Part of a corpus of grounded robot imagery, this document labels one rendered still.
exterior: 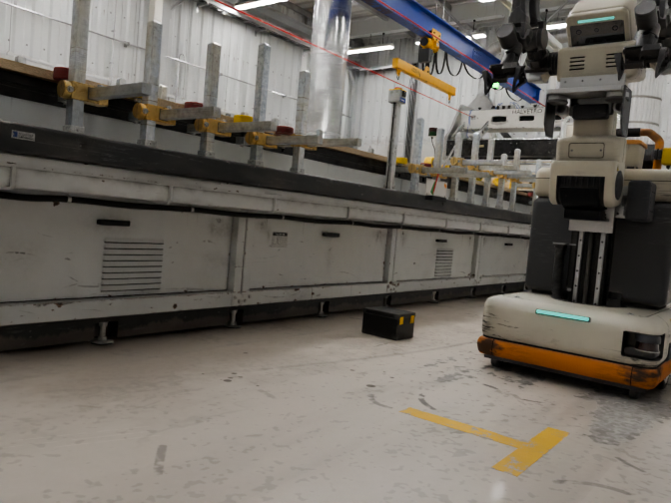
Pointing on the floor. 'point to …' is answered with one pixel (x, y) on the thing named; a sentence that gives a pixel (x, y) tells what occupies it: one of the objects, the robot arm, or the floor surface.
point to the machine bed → (215, 247)
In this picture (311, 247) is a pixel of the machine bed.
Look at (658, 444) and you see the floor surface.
